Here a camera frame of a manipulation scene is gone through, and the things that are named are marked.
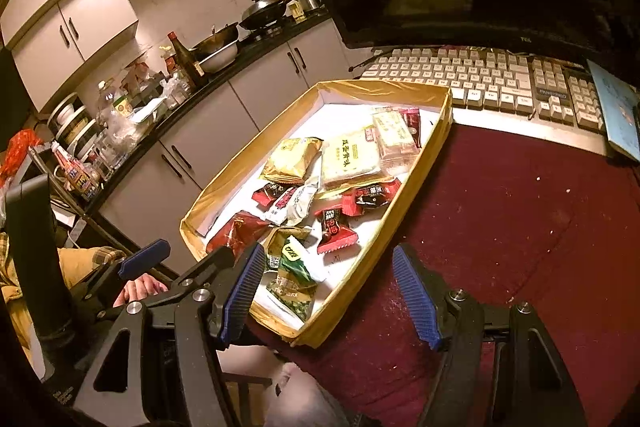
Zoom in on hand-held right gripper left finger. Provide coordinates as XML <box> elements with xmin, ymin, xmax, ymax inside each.
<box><xmin>74</xmin><ymin>242</ymin><xmax>268</xmax><ymax>427</ymax></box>

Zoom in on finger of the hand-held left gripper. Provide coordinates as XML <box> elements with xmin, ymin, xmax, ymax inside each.
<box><xmin>142</xmin><ymin>247</ymin><xmax>237</xmax><ymax>309</ymax></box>
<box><xmin>75</xmin><ymin>238</ymin><xmax>172</xmax><ymax>308</ymax></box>

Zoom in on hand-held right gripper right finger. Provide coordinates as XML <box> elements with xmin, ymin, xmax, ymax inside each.
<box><xmin>391</xmin><ymin>243</ymin><xmax>588</xmax><ymax>427</ymax></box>

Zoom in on green pea snack packet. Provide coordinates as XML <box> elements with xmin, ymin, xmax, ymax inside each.
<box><xmin>265</xmin><ymin>274</ymin><xmax>319</xmax><ymax>323</ymax></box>

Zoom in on maroon snack packet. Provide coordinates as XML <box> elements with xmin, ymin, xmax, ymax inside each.
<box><xmin>206</xmin><ymin>210</ymin><xmax>273</xmax><ymax>260</ymax></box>

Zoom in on green gold snack packet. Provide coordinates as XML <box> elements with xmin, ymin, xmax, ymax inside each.
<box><xmin>265</xmin><ymin>227</ymin><xmax>328</xmax><ymax>285</ymax></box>

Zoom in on gold cardboard box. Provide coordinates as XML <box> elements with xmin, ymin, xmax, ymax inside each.
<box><xmin>180</xmin><ymin>79</ymin><xmax>455</xmax><ymax>349</ymax></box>

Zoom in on small red snack packet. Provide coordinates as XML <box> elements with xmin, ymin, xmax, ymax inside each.
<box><xmin>251</xmin><ymin>181</ymin><xmax>296</xmax><ymax>210</ymax></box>

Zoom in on white snack packet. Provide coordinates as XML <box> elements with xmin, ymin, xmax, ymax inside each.
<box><xmin>262</xmin><ymin>179</ymin><xmax>321</xmax><ymax>228</ymax></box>

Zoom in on large cream snack packet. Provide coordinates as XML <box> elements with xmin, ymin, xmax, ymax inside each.
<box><xmin>320</xmin><ymin>127</ymin><xmax>396</xmax><ymax>192</ymax></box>

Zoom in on pink clear snack packet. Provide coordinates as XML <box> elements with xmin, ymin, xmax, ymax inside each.
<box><xmin>372</xmin><ymin>107</ymin><xmax>421</xmax><ymax>168</ymax></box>

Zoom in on dark red snack packet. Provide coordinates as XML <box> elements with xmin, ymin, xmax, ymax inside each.
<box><xmin>400</xmin><ymin>107</ymin><xmax>422</xmax><ymax>148</ymax></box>

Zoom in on person's left forearm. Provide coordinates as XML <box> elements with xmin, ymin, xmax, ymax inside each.
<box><xmin>0</xmin><ymin>232</ymin><xmax>126</xmax><ymax>358</ymax></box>

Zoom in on person's left hand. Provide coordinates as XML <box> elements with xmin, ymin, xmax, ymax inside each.
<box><xmin>114</xmin><ymin>274</ymin><xmax>168</xmax><ymax>308</ymax></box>

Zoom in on red labelled packet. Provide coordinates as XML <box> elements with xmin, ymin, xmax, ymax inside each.
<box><xmin>50</xmin><ymin>142</ymin><xmax>103</xmax><ymax>200</ymax></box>

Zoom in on red plastic bag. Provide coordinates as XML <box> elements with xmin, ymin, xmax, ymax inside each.
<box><xmin>0</xmin><ymin>129</ymin><xmax>41</xmax><ymax>188</ymax></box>

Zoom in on person's leg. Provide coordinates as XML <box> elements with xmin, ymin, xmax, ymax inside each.
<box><xmin>220</xmin><ymin>347</ymin><xmax>361</xmax><ymax>427</ymax></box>

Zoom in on dark red tablecloth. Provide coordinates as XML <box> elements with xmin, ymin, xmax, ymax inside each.
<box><xmin>245</xmin><ymin>122</ymin><xmax>640</xmax><ymax>427</ymax></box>

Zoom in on kitchen counter with cabinets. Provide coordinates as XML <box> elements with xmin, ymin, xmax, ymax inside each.
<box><xmin>85</xmin><ymin>7</ymin><xmax>361</xmax><ymax>258</ymax></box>

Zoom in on stack of white bowls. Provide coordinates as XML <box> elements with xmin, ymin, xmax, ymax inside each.
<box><xmin>47</xmin><ymin>92</ymin><xmax>98</xmax><ymax>152</ymax></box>

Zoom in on pile of clear plastic bags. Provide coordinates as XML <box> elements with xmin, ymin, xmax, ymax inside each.
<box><xmin>97</xmin><ymin>57</ymin><xmax>196</xmax><ymax>158</ymax></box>

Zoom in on clear water bottle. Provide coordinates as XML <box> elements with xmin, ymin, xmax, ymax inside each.
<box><xmin>96</xmin><ymin>79</ymin><xmax>118</xmax><ymax>122</ymax></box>

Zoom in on dark sauce bottle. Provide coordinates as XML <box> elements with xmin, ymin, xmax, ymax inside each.
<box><xmin>166</xmin><ymin>32</ymin><xmax>201</xmax><ymax>90</ymax></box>

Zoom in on steel mixing bowl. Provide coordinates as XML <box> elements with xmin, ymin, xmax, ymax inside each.
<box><xmin>190</xmin><ymin>23</ymin><xmax>241</xmax><ymax>75</ymax></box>

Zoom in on beige keyboard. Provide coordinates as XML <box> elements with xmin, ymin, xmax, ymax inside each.
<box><xmin>357</xmin><ymin>47</ymin><xmax>608</xmax><ymax>135</ymax></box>

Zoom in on black wok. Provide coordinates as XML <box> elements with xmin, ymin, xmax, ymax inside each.
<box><xmin>239</xmin><ymin>0</ymin><xmax>301</xmax><ymax>30</ymax></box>

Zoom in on blue book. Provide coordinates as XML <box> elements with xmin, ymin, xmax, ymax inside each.
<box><xmin>586</xmin><ymin>58</ymin><xmax>640</xmax><ymax>162</ymax></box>

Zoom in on white wall cabinets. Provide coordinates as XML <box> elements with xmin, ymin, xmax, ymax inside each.
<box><xmin>0</xmin><ymin>0</ymin><xmax>311</xmax><ymax>108</ymax></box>

